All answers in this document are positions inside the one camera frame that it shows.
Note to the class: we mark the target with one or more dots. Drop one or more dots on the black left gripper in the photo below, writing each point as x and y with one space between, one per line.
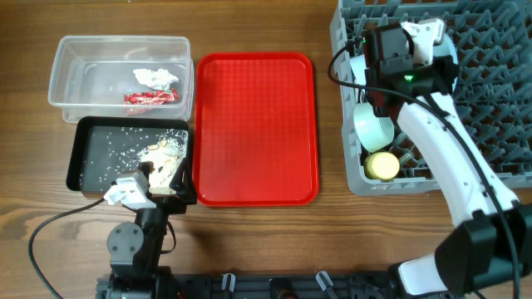
188 193

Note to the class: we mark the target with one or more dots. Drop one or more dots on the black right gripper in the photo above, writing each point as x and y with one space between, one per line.
440 65

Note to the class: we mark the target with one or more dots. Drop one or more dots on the red snack wrapper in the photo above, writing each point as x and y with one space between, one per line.
146 99

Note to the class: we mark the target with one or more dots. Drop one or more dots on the small light blue bowl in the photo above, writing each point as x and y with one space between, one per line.
358 66

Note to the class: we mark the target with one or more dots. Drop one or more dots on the mint green bowl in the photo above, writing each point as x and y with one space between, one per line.
373 132

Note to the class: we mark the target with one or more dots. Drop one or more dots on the white napkin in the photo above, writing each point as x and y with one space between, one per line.
160 80

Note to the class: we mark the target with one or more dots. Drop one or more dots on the yellow plastic cup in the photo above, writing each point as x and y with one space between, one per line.
381 165

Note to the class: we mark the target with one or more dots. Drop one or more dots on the light blue plate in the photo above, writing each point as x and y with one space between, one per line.
451 54

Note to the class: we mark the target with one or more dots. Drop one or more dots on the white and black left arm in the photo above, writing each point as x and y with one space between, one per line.
136 247

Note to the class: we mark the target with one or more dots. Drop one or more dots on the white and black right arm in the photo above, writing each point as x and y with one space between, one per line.
491 239

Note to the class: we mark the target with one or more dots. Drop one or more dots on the black food waste tray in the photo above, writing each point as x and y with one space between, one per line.
87 123

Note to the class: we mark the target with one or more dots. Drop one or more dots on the grey dishwasher rack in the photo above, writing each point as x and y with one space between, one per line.
492 94

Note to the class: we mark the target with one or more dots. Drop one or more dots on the clear plastic waste bin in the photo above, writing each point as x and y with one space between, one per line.
92 74

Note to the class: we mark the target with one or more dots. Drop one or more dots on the food scraps and rice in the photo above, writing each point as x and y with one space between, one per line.
164 162

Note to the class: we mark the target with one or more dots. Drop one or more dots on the red serving tray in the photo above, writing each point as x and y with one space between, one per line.
256 142

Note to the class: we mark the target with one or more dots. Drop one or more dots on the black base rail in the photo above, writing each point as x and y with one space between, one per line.
357 285

